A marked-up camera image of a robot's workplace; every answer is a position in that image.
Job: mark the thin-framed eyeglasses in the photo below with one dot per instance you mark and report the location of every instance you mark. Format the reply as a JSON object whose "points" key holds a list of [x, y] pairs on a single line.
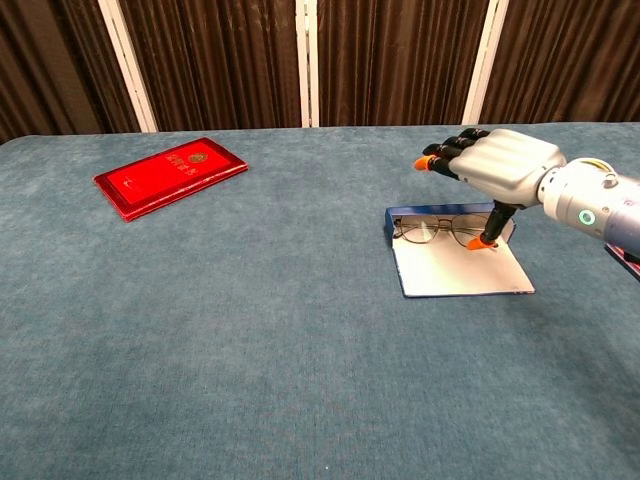
{"points": [[422, 230]]}

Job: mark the red certificate book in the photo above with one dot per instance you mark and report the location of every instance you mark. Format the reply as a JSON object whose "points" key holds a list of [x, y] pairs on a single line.
{"points": [[165, 175]]}

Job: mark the teal table cloth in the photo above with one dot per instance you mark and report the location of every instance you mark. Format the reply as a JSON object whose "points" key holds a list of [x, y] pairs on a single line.
{"points": [[250, 325]]}

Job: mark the white slotted metal rail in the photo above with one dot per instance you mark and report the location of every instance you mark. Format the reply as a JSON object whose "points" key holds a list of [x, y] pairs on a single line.
{"points": [[484, 60], [128, 65], [306, 60]]}

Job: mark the blue glasses case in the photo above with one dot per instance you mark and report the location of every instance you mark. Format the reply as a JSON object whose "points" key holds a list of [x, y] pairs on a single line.
{"points": [[460, 272]]}

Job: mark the dark brown curtain panel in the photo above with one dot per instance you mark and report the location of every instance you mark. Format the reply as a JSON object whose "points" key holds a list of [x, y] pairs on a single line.
{"points": [[50, 65], [215, 60], [565, 55], [400, 60]]}

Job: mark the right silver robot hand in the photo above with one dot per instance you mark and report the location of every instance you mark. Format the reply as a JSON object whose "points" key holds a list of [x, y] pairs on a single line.
{"points": [[505, 165]]}

